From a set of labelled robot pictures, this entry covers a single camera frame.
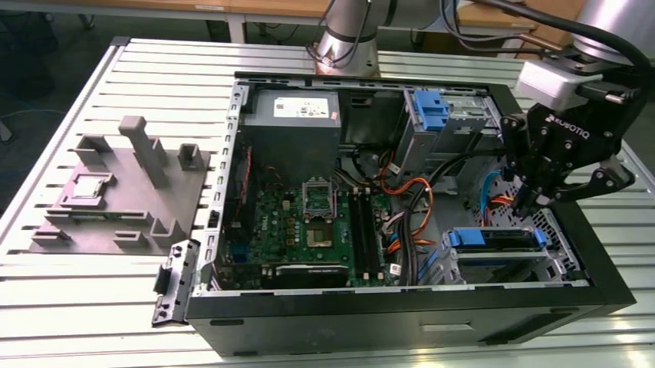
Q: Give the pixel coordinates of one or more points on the wooden desk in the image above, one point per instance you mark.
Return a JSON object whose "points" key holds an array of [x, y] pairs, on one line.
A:
{"points": [[485, 23]]}

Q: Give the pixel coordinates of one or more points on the metal disk bay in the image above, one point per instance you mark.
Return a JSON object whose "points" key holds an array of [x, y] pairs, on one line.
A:
{"points": [[490, 255]]}

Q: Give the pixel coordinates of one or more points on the grey power supply unit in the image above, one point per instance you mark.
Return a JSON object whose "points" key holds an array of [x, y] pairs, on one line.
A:
{"points": [[290, 149]]}

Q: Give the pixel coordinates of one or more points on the metal optical drive cage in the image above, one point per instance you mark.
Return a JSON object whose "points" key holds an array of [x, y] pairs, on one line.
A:
{"points": [[434, 149]]}

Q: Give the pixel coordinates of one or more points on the silver CPU chip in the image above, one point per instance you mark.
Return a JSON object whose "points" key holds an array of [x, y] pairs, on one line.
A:
{"points": [[88, 188]]}

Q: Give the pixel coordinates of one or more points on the grey parts rack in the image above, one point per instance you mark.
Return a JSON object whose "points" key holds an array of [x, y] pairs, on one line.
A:
{"points": [[137, 207]]}

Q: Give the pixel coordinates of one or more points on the hard disk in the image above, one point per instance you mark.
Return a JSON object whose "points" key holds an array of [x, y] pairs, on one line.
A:
{"points": [[468, 238]]}

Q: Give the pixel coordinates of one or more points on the black PC case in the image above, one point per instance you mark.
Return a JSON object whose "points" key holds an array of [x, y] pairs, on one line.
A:
{"points": [[357, 329]]}

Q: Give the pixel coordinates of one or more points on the CPU socket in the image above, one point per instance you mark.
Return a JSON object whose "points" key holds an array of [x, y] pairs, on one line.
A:
{"points": [[322, 237]]}

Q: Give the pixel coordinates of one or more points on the RAM slot with white clips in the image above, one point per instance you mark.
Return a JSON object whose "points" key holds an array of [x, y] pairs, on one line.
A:
{"points": [[372, 232], [360, 232]]}

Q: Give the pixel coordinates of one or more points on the black graphics card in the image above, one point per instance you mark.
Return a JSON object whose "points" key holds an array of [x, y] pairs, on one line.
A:
{"points": [[312, 276]]}

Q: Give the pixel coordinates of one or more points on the hinged metal rear bracket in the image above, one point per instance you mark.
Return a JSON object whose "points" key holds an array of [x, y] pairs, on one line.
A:
{"points": [[176, 283]]}

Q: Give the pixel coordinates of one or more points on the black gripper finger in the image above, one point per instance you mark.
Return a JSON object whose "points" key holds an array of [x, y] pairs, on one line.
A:
{"points": [[519, 145], [608, 180]]}

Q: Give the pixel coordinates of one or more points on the blue plastic drive latch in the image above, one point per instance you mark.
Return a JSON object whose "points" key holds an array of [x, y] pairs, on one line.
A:
{"points": [[430, 111]]}

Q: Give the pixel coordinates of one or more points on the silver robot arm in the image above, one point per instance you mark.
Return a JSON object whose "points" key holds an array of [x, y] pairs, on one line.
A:
{"points": [[348, 50]]}

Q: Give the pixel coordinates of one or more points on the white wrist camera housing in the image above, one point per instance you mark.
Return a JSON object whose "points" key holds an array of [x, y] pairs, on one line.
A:
{"points": [[552, 86]]}

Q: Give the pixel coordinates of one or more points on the green RAM stick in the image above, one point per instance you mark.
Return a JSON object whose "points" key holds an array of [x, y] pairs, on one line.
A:
{"points": [[94, 217]]}

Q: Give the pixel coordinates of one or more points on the green motherboard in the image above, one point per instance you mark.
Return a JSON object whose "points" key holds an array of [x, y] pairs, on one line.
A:
{"points": [[278, 245]]}

